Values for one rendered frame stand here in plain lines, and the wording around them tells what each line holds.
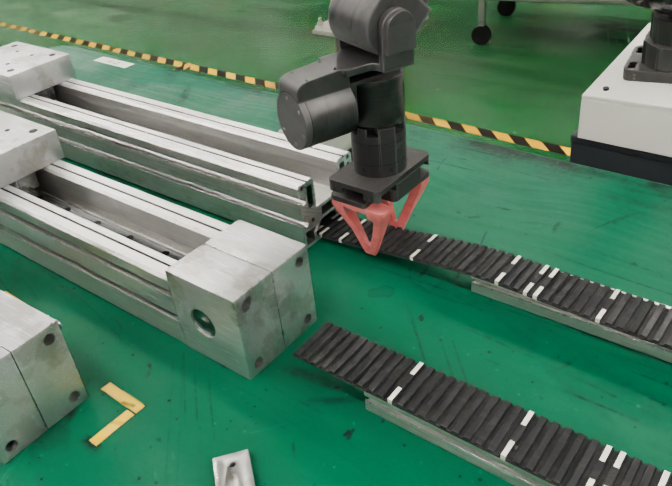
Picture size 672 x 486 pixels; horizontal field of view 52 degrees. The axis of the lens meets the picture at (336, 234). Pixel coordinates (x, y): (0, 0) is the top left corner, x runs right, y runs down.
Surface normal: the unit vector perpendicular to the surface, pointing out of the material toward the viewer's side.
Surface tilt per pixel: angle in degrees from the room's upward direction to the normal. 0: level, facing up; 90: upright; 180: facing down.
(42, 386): 90
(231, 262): 0
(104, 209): 90
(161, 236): 90
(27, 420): 90
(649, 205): 0
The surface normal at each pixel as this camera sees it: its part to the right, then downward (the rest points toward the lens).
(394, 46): 0.54, 0.43
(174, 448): -0.09, -0.83
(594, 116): -0.62, 0.48
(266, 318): 0.79, 0.28
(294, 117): -0.84, 0.36
